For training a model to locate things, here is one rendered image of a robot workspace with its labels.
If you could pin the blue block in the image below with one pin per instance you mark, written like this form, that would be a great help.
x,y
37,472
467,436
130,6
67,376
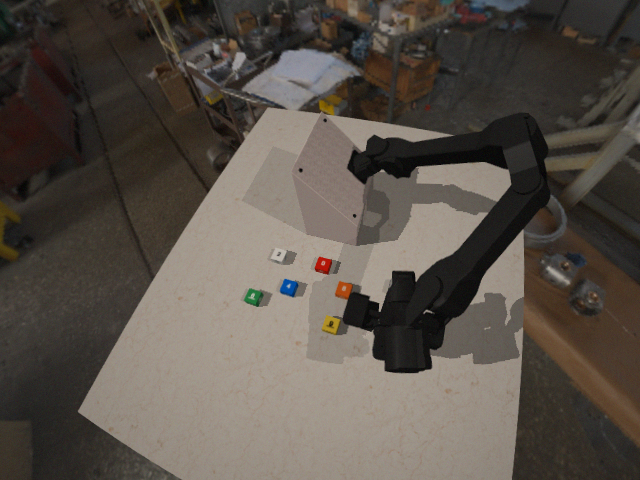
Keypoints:
x,y
289,288

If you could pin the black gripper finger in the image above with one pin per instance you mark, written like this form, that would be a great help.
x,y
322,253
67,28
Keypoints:
x,y
373,305

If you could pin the green block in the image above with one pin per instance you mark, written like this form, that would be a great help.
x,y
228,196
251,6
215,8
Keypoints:
x,y
253,297

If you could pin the red block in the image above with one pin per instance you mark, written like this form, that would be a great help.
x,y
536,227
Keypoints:
x,y
323,265

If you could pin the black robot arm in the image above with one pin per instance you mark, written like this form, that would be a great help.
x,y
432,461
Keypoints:
x,y
447,288

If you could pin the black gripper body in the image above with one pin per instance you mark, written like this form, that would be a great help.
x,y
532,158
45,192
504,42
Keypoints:
x,y
357,313

